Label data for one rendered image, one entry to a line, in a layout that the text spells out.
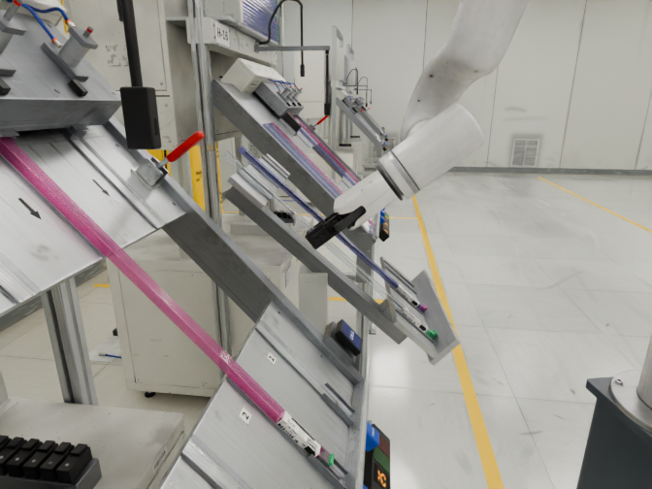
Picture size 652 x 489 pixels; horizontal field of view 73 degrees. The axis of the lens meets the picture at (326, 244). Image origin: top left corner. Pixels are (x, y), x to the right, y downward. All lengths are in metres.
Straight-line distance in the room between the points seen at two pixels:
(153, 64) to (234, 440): 1.26
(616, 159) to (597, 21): 2.21
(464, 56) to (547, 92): 7.71
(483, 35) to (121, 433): 0.84
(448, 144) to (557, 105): 7.76
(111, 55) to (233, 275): 1.07
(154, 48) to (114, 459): 1.15
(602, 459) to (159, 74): 1.45
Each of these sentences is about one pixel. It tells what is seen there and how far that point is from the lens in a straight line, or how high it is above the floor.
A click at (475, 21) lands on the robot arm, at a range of 0.72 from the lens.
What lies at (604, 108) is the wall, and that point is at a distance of 8.74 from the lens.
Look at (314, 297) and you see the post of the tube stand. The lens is 0.91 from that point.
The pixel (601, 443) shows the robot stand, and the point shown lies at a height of 0.61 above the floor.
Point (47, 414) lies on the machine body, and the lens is 0.97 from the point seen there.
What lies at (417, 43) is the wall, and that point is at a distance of 8.07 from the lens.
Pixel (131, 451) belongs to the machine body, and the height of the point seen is 0.62.
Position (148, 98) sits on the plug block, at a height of 1.15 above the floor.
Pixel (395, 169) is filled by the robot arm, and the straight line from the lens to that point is 0.72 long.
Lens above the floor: 1.14
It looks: 18 degrees down
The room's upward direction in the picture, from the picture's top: straight up
